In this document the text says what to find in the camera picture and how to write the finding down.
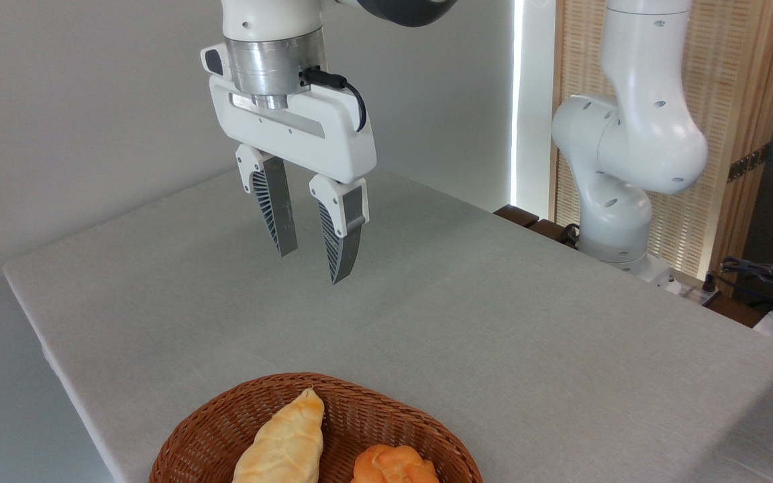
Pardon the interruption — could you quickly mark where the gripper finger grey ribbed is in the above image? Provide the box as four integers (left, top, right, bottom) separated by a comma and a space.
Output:
309, 174, 370, 285
236, 144, 299, 257

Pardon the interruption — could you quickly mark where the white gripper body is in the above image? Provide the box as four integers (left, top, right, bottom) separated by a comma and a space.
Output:
201, 44, 378, 184

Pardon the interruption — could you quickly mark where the long braided bread loaf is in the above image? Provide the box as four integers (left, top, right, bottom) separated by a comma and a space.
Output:
231, 388, 325, 483

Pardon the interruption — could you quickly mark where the round orange bread roll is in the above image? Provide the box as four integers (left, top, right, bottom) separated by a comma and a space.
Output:
350, 444, 441, 483

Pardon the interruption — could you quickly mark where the grey tablecloth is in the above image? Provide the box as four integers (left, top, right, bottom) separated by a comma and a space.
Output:
3, 164, 773, 483

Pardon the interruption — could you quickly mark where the brown wicker basket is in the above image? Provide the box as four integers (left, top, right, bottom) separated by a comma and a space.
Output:
148, 373, 484, 483

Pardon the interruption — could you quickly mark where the slatted wooden folding screen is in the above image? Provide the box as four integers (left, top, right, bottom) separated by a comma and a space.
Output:
550, 0, 773, 296

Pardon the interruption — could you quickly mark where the metal screen hinge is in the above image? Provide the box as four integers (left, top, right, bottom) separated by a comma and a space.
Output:
727, 144, 771, 183

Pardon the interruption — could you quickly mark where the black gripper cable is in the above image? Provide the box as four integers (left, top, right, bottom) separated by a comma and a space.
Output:
299, 66, 367, 132

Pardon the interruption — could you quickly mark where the bundle of dark cables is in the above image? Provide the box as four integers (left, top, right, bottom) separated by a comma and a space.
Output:
719, 256, 773, 316

